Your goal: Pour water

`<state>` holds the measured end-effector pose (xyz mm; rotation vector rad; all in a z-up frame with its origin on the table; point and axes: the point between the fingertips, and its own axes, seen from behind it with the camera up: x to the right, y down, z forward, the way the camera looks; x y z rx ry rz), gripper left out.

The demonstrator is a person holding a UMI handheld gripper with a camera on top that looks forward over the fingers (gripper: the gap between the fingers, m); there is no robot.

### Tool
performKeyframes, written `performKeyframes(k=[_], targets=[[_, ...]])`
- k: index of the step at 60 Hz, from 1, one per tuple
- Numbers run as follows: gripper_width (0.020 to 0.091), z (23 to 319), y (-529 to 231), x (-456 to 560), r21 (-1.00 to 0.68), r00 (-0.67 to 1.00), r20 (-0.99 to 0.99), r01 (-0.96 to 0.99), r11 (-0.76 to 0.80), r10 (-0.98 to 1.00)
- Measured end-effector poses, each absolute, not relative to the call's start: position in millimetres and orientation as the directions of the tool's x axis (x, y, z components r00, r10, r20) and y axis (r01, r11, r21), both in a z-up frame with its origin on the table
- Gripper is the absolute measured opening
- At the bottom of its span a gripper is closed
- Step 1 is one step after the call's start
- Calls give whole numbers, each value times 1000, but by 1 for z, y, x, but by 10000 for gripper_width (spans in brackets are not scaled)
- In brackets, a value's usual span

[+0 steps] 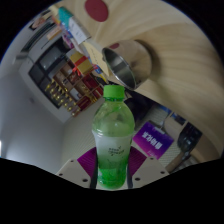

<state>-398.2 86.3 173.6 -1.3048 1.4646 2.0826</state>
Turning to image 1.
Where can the yellow gift box red ribbon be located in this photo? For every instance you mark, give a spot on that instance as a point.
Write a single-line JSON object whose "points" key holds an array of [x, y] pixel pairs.
{"points": [[80, 63]]}

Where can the black framed glass door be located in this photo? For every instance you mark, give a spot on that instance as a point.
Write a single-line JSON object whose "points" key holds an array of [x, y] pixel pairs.
{"points": [[50, 60]]}

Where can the flat round red coaster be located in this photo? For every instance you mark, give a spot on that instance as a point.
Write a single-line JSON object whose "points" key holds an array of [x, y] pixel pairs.
{"points": [[96, 10]]}

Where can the pale yellow notepad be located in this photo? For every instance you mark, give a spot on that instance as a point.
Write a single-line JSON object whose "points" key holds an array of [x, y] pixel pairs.
{"points": [[95, 55]]}

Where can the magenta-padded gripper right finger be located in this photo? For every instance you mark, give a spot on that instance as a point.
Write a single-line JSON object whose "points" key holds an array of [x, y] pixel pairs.
{"points": [[150, 170]]}

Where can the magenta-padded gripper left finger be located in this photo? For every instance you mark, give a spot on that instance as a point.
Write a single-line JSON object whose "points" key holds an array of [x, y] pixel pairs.
{"points": [[73, 171]]}

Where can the green drink bottle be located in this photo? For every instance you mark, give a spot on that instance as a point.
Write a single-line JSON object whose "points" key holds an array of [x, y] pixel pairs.
{"points": [[113, 146]]}

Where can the stainless steel cup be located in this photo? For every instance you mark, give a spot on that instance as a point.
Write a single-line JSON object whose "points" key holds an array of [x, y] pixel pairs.
{"points": [[140, 60]]}

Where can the teal book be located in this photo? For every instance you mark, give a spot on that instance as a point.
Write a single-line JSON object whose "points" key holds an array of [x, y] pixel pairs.
{"points": [[65, 16]]}

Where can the purple sign board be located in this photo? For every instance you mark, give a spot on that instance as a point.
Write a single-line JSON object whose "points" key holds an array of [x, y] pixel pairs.
{"points": [[152, 140]]}

